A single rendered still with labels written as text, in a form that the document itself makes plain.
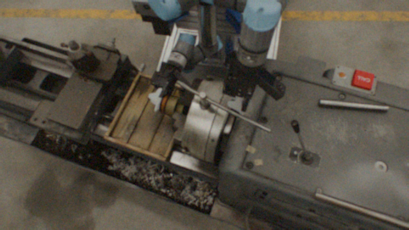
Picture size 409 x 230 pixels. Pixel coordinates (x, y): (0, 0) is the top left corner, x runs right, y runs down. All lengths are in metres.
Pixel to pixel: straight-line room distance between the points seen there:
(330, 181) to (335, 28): 2.09
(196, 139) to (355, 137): 0.49
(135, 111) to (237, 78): 0.73
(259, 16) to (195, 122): 0.47
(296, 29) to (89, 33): 1.81
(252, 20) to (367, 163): 0.56
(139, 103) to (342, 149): 0.89
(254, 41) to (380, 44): 2.29
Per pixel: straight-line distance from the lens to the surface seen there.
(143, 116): 1.42
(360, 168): 1.00
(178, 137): 1.10
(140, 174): 1.65
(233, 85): 0.81
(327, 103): 1.02
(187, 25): 1.72
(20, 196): 2.59
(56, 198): 2.46
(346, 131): 1.03
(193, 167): 1.33
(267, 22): 0.68
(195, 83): 1.10
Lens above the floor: 2.15
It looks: 67 degrees down
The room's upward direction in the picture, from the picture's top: 7 degrees counter-clockwise
